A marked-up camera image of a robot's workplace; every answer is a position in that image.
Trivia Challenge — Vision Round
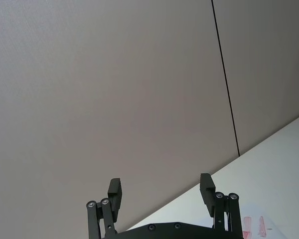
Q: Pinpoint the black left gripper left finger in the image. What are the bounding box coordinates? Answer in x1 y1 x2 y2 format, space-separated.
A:
86 177 123 239

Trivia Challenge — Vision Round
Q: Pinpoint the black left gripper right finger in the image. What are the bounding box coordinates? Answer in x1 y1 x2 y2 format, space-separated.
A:
199 173 241 235

